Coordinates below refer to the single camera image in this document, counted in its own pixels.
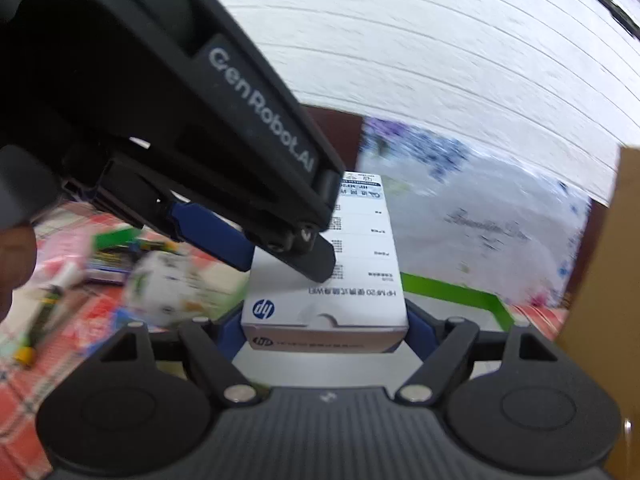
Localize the brown cardboard box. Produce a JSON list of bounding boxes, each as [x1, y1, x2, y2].
[[554, 145, 640, 480]]

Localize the white printed cloth pouch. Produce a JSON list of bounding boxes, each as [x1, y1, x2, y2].
[[123, 252, 203, 332]]

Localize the green marker pen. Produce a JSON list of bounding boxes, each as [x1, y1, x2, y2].
[[14, 263, 82, 367]]

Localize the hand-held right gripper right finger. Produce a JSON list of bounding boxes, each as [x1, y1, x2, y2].
[[397, 300, 559, 407]]

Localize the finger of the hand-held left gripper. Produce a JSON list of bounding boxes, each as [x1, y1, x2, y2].
[[161, 199, 255, 273], [246, 227, 337, 284]]

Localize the colourful pen pack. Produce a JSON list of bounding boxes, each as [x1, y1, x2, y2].
[[86, 227, 181, 287]]

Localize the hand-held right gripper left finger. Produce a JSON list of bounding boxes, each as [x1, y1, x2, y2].
[[99, 302, 257, 407]]

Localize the dark brown headboard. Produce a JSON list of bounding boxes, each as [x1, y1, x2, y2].
[[299, 104, 365, 173]]

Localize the person's left hand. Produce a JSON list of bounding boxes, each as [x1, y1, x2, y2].
[[0, 224, 38, 322]]

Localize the black wall fixture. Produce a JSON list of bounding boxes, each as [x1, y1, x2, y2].
[[592, 0, 640, 42]]

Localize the white printed carton box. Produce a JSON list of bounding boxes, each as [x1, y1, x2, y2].
[[241, 172, 409, 355]]

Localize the floral printed cloth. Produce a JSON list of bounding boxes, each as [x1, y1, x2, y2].
[[357, 117, 592, 308]]

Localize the plaid blanket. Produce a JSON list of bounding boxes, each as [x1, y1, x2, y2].
[[0, 200, 253, 480]]

